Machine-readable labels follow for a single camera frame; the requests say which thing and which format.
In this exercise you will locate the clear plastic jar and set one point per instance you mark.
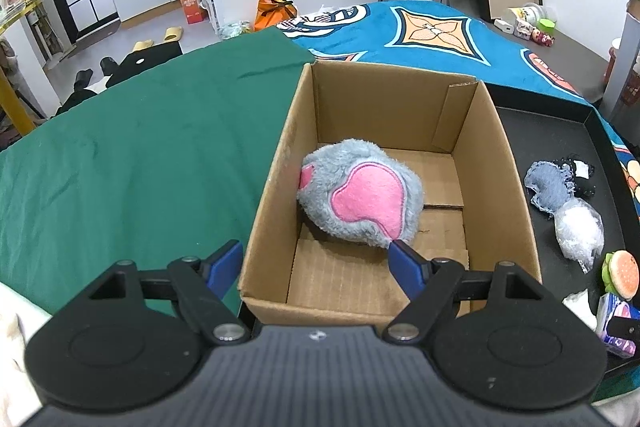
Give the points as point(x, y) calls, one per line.
point(525, 13)

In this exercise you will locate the white plug adapter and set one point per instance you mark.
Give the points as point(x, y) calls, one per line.
point(523, 28)

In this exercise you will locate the white charger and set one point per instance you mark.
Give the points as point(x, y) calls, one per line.
point(504, 26)

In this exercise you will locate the blue and pink tissue packet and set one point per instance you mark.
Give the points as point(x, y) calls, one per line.
point(612, 312)

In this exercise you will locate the clear plastic bag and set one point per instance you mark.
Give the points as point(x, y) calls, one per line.
point(577, 227)

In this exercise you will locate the blue printed blanket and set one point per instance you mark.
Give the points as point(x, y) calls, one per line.
point(450, 42)

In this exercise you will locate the green cloth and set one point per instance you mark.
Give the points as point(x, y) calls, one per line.
point(150, 147)

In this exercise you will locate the burger plush toy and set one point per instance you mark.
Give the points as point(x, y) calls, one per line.
point(622, 274)

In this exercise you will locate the orange bag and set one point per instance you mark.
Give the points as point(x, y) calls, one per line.
point(272, 14)

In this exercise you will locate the white crumpled tissue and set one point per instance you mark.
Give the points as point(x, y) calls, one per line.
point(580, 302)

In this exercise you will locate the green cap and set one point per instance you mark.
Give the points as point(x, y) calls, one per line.
point(546, 26)

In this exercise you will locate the white post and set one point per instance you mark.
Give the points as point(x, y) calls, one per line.
point(625, 57)

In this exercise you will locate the grey bench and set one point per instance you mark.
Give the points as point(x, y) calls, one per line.
point(570, 57)

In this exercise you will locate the white cloth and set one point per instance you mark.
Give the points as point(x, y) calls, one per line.
point(15, 347)

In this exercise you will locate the yellow slipper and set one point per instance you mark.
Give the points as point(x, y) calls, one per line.
point(143, 45)
point(173, 35)

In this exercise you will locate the orange cardboard box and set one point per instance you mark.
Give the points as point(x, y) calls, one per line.
point(192, 7)

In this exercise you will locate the blue denim stuffed toy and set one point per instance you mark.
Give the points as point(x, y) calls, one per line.
point(545, 184)

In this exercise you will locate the small black plush toy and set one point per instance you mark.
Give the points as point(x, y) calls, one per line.
point(582, 184)

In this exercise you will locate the brown cardboard box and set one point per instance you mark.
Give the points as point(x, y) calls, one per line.
point(380, 107)

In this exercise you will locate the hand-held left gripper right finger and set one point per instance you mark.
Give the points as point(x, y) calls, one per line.
point(405, 272)

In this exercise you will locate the grey and pink plush toy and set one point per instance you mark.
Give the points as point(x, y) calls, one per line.
point(350, 167)

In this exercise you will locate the yellow shelf frame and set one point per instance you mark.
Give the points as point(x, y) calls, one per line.
point(15, 107)

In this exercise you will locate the pink doll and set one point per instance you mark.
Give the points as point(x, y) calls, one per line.
point(542, 38)

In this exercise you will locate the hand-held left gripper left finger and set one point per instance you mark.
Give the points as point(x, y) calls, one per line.
point(226, 259)

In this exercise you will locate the black tray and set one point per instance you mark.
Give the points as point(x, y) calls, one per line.
point(540, 132)

